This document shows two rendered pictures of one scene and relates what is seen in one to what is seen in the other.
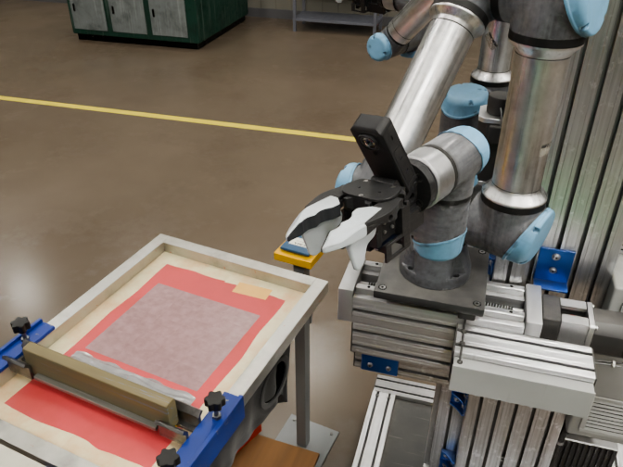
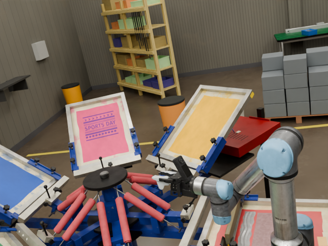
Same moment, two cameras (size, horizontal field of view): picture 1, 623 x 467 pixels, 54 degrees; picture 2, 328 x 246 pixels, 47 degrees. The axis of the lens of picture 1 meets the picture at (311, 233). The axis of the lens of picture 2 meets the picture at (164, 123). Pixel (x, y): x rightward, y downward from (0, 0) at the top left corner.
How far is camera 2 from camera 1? 1.65 m
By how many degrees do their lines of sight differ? 78
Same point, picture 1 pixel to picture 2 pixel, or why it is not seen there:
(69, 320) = (264, 201)
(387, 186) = (178, 176)
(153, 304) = not seen: hidden behind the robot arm
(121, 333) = (270, 217)
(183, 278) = (315, 219)
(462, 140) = (214, 182)
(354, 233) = (155, 178)
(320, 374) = not seen: outside the picture
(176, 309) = not seen: hidden behind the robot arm
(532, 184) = (276, 233)
